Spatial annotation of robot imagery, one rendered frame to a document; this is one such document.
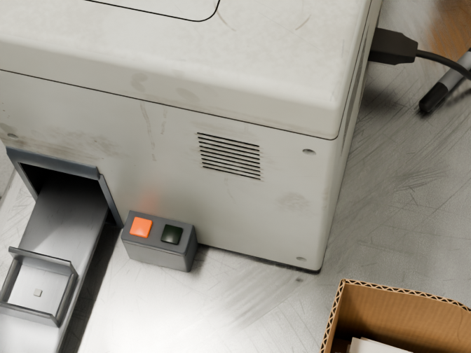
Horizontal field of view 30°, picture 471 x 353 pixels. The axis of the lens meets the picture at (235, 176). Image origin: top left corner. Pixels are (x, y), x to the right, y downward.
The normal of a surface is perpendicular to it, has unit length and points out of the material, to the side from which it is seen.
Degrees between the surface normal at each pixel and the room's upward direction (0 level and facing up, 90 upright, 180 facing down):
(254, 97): 89
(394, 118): 0
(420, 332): 89
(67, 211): 0
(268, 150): 90
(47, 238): 0
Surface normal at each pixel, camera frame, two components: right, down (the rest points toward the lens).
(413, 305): -0.23, 0.86
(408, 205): -0.04, -0.44
